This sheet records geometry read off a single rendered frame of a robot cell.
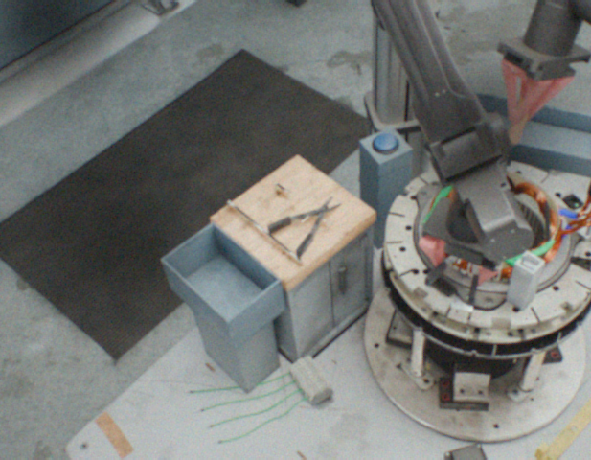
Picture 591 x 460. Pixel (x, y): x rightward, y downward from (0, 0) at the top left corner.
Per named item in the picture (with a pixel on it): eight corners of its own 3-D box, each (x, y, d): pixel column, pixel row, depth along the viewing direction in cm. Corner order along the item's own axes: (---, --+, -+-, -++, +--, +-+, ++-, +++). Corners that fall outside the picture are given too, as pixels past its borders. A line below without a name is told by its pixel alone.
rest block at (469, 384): (452, 378, 132) (455, 362, 128) (486, 379, 131) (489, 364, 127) (453, 401, 129) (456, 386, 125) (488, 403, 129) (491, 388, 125)
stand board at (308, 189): (287, 292, 119) (286, 283, 117) (211, 226, 128) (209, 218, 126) (376, 220, 127) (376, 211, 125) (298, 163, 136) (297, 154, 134)
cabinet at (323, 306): (300, 372, 139) (288, 290, 119) (235, 311, 148) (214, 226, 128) (374, 307, 147) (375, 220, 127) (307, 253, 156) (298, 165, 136)
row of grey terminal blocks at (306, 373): (337, 400, 135) (337, 388, 132) (315, 414, 134) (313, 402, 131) (307, 357, 141) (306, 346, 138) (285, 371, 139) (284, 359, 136)
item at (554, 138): (577, 222, 156) (612, 118, 134) (566, 264, 150) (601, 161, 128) (455, 193, 164) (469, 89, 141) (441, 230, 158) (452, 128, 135)
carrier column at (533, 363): (526, 397, 131) (548, 333, 115) (513, 387, 132) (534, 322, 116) (535, 387, 132) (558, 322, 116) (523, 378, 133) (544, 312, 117)
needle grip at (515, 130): (517, 145, 100) (532, 103, 96) (504, 141, 100) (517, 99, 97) (520, 141, 101) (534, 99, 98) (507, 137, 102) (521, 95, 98)
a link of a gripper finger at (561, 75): (554, 129, 99) (582, 59, 93) (514, 137, 95) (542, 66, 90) (515, 104, 103) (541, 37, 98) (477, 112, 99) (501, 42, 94)
